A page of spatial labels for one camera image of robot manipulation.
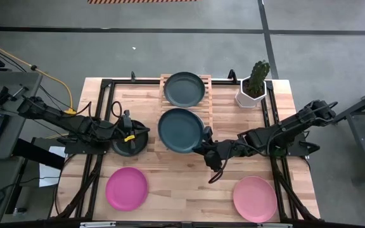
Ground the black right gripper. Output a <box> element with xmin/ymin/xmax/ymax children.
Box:
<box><xmin>191</xmin><ymin>125</ymin><xmax>239</xmax><ymax>159</ymax></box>

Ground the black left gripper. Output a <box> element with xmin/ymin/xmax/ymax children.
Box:
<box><xmin>118</xmin><ymin>122</ymin><xmax>151</xmax><ymax>149</ymax></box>

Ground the dark blue-teal plate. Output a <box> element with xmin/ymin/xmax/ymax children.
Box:
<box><xmin>157</xmin><ymin>108</ymin><xmax>206</xmax><ymax>155</ymax></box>

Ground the dark grey-green plate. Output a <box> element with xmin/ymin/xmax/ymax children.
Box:
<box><xmin>163</xmin><ymin>71</ymin><xmax>206</xmax><ymax>108</ymax></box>

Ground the magenta plate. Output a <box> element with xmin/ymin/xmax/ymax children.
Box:
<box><xmin>105</xmin><ymin>167</ymin><xmax>149</xmax><ymax>212</ymax></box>

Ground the light pink plate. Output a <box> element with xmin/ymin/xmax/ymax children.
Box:
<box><xmin>232</xmin><ymin>175</ymin><xmax>278</xmax><ymax>224</ymax></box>

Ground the light wooden slatted shelf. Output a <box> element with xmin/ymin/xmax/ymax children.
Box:
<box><xmin>153</xmin><ymin>73</ymin><xmax>215</xmax><ymax>153</ymax></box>

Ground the black plate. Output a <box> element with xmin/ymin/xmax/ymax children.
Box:
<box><xmin>110</xmin><ymin>119</ymin><xmax>150</xmax><ymax>157</ymax></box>

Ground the white hexagonal plant pot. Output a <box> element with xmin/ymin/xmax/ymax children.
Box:
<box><xmin>234</xmin><ymin>75</ymin><xmax>268</xmax><ymax>109</ymax></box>

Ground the tall green cactus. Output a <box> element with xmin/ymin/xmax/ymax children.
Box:
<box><xmin>247</xmin><ymin>60</ymin><xmax>271</xmax><ymax>98</ymax></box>

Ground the white paper sheet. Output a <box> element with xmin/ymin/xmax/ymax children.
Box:
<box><xmin>39</xmin><ymin>145</ymin><xmax>66</xmax><ymax>187</ymax></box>

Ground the black flat bar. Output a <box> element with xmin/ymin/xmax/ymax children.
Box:
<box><xmin>13</xmin><ymin>138</ymin><xmax>66</xmax><ymax>170</ymax></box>

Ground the grey side desk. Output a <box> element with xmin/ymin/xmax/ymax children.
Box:
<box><xmin>0</xmin><ymin>71</ymin><xmax>43</xmax><ymax>160</ymax></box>

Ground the grey metal side stand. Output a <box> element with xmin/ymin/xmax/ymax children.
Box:
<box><xmin>333</xmin><ymin>82</ymin><xmax>365</xmax><ymax>175</ymax></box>

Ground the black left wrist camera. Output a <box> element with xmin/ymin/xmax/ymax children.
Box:
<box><xmin>121</xmin><ymin>109</ymin><xmax>134</xmax><ymax>125</ymax></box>

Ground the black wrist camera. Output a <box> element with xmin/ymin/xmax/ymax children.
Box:
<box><xmin>205</xmin><ymin>150</ymin><xmax>224</xmax><ymax>174</ymax></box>
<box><xmin>121</xmin><ymin>109</ymin><xmax>134</xmax><ymax>125</ymax></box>

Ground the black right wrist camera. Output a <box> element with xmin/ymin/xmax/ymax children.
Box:
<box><xmin>205</xmin><ymin>150</ymin><xmax>224</xmax><ymax>174</ymax></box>

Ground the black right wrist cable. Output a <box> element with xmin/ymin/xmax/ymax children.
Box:
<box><xmin>208</xmin><ymin>142</ymin><xmax>234</xmax><ymax>184</ymax></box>

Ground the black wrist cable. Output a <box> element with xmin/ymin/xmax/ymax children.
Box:
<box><xmin>110</xmin><ymin>101</ymin><xmax>124</xmax><ymax>120</ymax></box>
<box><xmin>208</xmin><ymin>142</ymin><xmax>234</xmax><ymax>184</ymax></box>

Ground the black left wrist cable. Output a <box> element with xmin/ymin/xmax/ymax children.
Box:
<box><xmin>110</xmin><ymin>101</ymin><xmax>124</xmax><ymax>120</ymax></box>

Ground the black aluminium table frame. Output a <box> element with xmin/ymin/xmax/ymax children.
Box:
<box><xmin>51</xmin><ymin>69</ymin><xmax>321</xmax><ymax>222</ymax></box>

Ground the yellow cable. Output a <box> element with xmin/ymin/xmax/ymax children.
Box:
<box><xmin>0</xmin><ymin>35</ymin><xmax>77</xmax><ymax>115</ymax></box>

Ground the silver metal bracket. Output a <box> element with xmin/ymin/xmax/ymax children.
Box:
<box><xmin>79</xmin><ymin>221</ymin><xmax>117</xmax><ymax>228</ymax></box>
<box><xmin>257</xmin><ymin>222</ymin><xmax>294</xmax><ymax>228</ymax></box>

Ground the black desk clamp mount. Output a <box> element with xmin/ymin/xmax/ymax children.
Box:
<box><xmin>0</xmin><ymin>84</ymin><xmax>30</xmax><ymax>107</ymax></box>

